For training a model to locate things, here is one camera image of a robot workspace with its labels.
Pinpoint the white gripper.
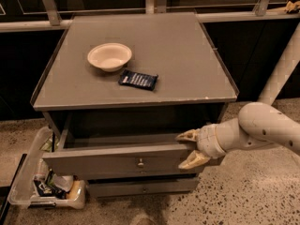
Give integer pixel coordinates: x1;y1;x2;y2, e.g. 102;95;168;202
175;124;226;170

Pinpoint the grey top drawer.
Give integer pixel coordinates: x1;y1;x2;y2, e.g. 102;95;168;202
43;111;218;180

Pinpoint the grey drawer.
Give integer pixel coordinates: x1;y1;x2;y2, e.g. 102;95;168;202
87;174;199;198
43;111;218;180

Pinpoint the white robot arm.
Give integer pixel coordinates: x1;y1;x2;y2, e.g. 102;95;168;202
176;25;300;170

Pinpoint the grey bottom drawer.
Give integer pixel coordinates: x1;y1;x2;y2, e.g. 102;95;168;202
87;174;199;198

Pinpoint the grey drawer cabinet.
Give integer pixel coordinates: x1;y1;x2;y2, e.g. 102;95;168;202
30;12;240;199

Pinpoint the dark blue snack packet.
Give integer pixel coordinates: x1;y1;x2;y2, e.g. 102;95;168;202
118;69;158;91

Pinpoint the white paper bowl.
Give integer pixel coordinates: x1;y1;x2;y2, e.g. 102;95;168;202
87;43;132;72

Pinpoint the yellow sponge in bin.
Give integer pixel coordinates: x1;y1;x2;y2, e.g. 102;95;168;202
67;181;81;200

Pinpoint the white cup in bin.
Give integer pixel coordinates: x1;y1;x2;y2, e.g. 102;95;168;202
53;174;73;192

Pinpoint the blue packet in bin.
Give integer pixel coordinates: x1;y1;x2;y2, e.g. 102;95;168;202
33;180;66;199

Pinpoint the clear plastic bin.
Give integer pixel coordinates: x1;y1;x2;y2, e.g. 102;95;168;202
8;127;85;209

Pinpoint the metal railing frame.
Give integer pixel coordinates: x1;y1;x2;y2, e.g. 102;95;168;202
0;0;300;33

